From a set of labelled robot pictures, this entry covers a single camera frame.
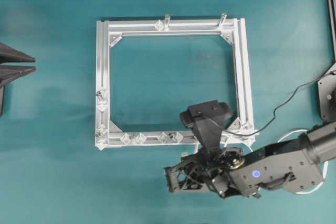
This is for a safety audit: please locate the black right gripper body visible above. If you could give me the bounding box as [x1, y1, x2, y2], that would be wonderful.
[163, 147, 245, 198]

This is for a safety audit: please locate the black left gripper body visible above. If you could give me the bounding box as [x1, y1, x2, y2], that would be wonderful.
[0, 86, 5, 116]

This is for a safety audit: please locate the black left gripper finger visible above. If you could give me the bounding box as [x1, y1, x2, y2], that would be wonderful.
[1, 66, 36, 87]
[0, 43, 35, 63]

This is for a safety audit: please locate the white cable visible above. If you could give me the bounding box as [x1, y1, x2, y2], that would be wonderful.
[195, 128, 329, 196]

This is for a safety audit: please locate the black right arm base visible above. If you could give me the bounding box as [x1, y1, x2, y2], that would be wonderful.
[318, 63, 335, 123]

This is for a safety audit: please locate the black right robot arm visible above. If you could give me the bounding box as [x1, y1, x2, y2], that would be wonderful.
[164, 122, 335, 199]

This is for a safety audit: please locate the clear upright pin left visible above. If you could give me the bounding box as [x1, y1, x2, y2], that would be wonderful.
[164, 14, 171, 30]

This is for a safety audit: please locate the clear upright pin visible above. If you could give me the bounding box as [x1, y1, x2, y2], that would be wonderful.
[218, 12, 227, 29]
[164, 14, 171, 30]

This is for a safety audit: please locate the clear upright pin right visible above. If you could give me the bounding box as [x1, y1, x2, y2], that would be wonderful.
[218, 12, 227, 29]

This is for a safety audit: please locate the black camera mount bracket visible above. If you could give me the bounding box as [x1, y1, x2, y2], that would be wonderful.
[192, 119, 222, 154]

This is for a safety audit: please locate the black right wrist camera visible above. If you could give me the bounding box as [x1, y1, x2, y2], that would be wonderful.
[180, 100, 233, 129]

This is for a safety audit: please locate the aluminium extrusion frame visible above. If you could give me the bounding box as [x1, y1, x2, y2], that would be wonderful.
[95, 18, 257, 150]

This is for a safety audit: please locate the thin black camera cable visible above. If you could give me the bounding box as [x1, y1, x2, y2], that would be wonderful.
[207, 70, 336, 138]

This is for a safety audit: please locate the black extrusion rail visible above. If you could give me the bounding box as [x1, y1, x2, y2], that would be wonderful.
[327, 0, 335, 58]

